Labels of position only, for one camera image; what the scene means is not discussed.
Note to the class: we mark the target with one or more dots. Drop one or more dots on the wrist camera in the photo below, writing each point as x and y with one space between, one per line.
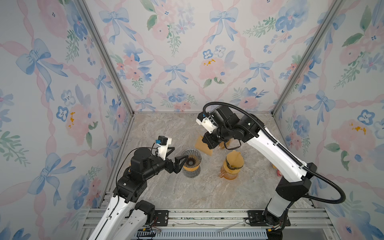
163 145
206 122

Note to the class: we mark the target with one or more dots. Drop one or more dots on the orange glass carafe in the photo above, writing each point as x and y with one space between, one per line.
227 175

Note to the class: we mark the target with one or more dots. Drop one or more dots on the aluminium frame rail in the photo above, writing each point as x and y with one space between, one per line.
230 224

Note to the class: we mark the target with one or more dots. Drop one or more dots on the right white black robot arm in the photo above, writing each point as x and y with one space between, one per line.
295 182

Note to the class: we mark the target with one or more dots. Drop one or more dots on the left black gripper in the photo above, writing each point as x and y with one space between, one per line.
177 167

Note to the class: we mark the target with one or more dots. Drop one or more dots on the clear grey glass dripper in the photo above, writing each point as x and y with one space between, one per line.
194 159

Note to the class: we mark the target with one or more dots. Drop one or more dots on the orange coffee filter packet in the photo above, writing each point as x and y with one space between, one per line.
224 145

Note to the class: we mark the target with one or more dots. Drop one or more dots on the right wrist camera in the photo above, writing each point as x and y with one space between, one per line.
206 122

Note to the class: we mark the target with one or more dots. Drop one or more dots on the clear grey glass pitcher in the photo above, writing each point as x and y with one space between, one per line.
192 174

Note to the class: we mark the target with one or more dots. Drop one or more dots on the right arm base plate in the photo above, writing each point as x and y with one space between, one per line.
258 218

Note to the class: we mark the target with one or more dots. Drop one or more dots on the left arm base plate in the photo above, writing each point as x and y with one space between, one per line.
158 218

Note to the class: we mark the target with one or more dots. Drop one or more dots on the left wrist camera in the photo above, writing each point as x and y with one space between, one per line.
163 145

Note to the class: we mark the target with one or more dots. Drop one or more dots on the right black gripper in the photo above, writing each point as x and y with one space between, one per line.
207 139

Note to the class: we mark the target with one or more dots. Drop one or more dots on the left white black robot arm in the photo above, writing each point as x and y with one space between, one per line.
125 215

